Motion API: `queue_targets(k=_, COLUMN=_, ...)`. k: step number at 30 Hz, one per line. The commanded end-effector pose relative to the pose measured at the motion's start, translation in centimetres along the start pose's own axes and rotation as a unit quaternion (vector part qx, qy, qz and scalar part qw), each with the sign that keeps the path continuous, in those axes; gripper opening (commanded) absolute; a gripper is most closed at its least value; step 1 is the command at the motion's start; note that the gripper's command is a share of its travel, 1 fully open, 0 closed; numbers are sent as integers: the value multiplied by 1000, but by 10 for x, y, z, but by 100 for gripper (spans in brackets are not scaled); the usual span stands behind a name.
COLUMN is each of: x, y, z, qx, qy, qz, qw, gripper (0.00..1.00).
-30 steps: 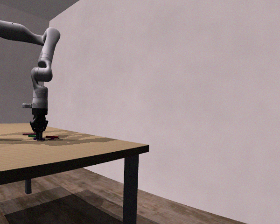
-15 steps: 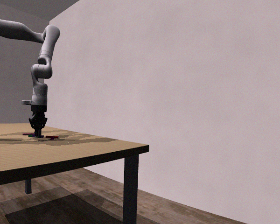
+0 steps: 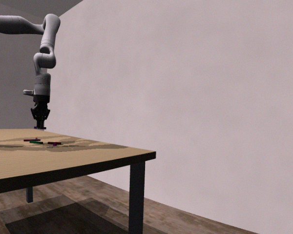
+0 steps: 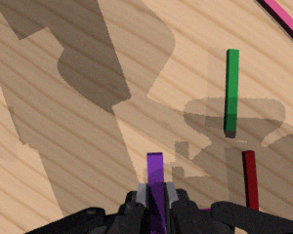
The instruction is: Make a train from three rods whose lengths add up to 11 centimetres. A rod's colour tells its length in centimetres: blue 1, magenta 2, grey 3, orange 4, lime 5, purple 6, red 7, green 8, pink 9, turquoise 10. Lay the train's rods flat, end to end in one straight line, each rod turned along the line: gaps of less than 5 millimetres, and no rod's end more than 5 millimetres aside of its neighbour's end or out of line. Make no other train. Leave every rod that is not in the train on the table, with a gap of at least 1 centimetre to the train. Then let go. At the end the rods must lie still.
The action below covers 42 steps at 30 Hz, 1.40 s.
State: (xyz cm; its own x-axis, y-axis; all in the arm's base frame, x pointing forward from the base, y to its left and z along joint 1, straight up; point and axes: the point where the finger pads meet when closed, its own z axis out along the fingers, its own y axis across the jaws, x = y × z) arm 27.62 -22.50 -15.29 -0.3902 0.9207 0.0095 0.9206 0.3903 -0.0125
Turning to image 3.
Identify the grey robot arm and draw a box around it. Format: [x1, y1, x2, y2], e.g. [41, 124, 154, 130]
[0, 14, 61, 96]

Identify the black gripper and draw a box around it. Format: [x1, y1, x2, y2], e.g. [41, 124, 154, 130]
[31, 95, 50, 129]

